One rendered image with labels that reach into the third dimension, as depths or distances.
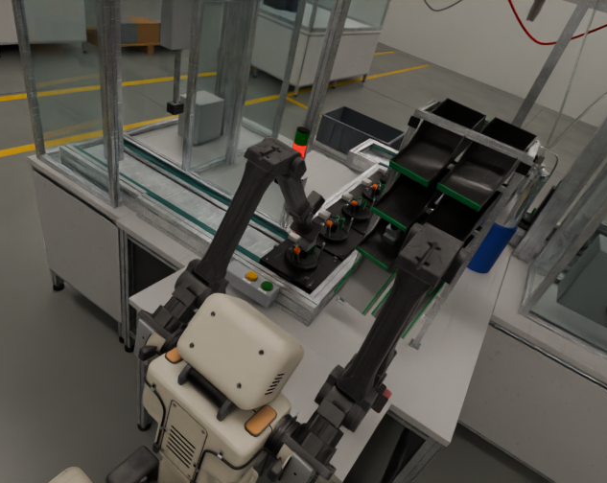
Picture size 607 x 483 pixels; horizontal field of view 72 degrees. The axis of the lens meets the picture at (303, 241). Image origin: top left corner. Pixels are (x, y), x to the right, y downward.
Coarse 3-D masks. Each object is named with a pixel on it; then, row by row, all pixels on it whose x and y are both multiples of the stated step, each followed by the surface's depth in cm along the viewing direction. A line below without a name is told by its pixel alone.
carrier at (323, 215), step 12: (324, 216) 191; (324, 228) 182; (336, 228) 180; (348, 228) 181; (324, 240) 178; (336, 240) 177; (348, 240) 183; (360, 240) 185; (336, 252) 174; (348, 252) 176
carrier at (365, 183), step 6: (366, 180) 229; (360, 186) 226; (366, 186) 228; (378, 186) 216; (384, 186) 219; (354, 192) 220; (360, 192) 221; (366, 192) 219; (378, 192) 217; (354, 198) 214; (366, 198) 216; (372, 198) 214; (378, 198) 216; (366, 204) 212
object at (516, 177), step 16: (416, 112) 121; (448, 128) 118; (464, 128) 116; (496, 144) 113; (528, 160) 111; (512, 176) 131; (384, 192) 137; (512, 192) 116; (496, 208) 121; (480, 240) 127; (448, 288) 140; (432, 320) 148; (416, 336) 155
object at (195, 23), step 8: (200, 0) 156; (192, 8) 158; (192, 16) 160; (192, 24) 161; (192, 32) 163; (192, 40) 164; (192, 48) 166; (192, 56) 168; (192, 64) 169; (192, 72) 171; (192, 80) 173; (192, 88) 175; (192, 96) 177; (192, 104) 179; (192, 112) 182; (184, 128) 187; (184, 136) 189; (184, 144) 191; (184, 152) 193; (184, 160) 196; (184, 168) 198
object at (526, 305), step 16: (576, 208) 197; (560, 224) 206; (592, 224) 158; (576, 240) 163; (528, 272) 216; (560, 272) 171; (528, 288) 201; (544, 288) 178; (528, 304) 184; (544, 320) 184; (576, 336) 180; (592, 352) 178
